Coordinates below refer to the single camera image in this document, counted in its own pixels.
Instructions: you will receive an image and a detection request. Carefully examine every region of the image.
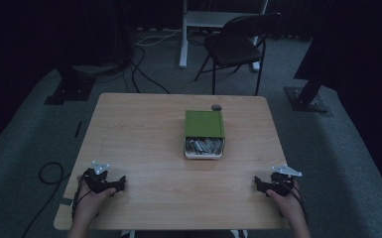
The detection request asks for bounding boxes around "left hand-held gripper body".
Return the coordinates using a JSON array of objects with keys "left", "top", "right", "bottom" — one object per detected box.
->
[{"left": 82, "top": 161, "right": 119, "bottom": 195}]

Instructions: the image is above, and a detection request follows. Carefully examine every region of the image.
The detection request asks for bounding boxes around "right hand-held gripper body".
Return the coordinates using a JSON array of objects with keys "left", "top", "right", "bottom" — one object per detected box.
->
[{"left": 266, "top": 164, "right": 303, "bottom": 198}]

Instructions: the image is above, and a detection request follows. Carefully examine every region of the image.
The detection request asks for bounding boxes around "white drawer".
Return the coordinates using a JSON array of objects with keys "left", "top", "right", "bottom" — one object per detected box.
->
[{"left": 183, "top": 135, "right": 226, "bottom": 161}]

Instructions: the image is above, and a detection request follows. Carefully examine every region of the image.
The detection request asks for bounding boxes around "green drawer box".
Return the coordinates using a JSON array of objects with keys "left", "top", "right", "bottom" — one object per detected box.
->
[{"left": 184, "top": 109, "right": 226, "bottom": 140}]

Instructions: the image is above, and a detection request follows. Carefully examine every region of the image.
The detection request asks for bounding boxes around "person's left hand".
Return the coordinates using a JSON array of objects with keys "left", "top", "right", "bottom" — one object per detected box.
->
[{"left": 75, "top": 176, "right": 117, "bottom": 218}]

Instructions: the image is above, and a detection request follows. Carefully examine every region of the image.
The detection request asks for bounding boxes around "person's right hand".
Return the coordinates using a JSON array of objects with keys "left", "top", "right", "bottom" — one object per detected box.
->
[{"left": 266, "top": 179, "right": 308, "bottom": 221}]

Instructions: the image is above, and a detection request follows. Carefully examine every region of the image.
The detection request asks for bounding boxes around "pile of grey packets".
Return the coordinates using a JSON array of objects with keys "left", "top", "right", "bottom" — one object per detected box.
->
[{"left": 186, "top": 137, "right": 224, "bottom": 156}]

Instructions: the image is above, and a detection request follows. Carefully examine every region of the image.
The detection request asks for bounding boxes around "black stand with base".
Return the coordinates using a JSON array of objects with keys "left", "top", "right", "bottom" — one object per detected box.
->
[
  {"left": 44, "top": 63, "right": 97, "bottom": 106},
  {"left": 284, "top": 73, "right": 332, "bottom": 114}
]

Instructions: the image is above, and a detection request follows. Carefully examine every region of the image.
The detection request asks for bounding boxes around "black folding chair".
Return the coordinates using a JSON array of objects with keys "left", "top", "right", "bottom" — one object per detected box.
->
[{"left": 192, "top": 12, "right": 283, "bottom": 97}]

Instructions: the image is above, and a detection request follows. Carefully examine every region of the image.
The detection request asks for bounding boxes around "right hand-held gripper cable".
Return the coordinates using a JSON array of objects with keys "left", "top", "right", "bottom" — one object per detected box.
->
[{"left": 283, "top": 180, "right": 310, "bottom": 226}]

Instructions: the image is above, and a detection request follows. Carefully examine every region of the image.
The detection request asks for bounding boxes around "hand-held gripper cable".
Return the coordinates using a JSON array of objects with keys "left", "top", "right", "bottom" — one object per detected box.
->
[
  {"left": 283, "top": 180, "right": 310, "bottom": 226},
  {"left": 70, "top": 178, "right": 92, "bottom": 222}
]

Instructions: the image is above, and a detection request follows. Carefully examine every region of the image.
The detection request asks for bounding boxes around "left hand-held gripper cable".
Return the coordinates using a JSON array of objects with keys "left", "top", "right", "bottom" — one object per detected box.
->
[{"left": 70, "top": 178, "right": 92, "bottom": 222}]

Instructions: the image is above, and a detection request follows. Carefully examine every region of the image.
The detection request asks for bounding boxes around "looped black floor cable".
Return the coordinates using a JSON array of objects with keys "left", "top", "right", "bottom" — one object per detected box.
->
[{"left": 21, "top": 161, "right": 72, "bottom": 238}]

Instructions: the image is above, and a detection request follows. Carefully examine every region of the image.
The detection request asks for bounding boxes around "white floor cable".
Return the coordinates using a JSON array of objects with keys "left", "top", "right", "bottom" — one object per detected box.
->
[{"left": 134, "top": 28, "right": 184, "bottom": 48}]

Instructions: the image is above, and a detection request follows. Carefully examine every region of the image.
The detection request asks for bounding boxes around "white desk frame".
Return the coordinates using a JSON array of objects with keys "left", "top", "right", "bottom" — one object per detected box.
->
[{"left": 179, "top": 0, "right": 270, "bottom": 72}]

